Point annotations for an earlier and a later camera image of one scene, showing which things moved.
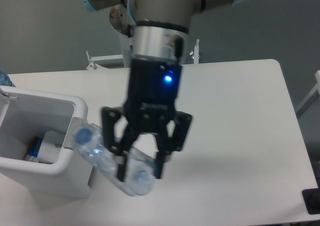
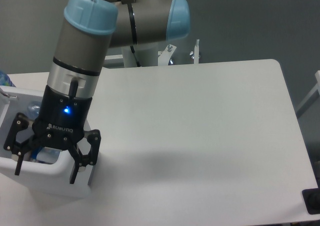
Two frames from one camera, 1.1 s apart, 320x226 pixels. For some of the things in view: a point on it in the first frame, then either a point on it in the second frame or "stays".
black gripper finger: (167, 145) → (81, 161)
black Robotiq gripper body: (153, 91) → (62, 120)
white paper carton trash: (50, 149) stays
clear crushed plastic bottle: (140, 168) → (33, 111)
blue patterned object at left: (5, 80) stays
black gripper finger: (120, 147) → (20, 122)
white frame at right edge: (313, 96) stays
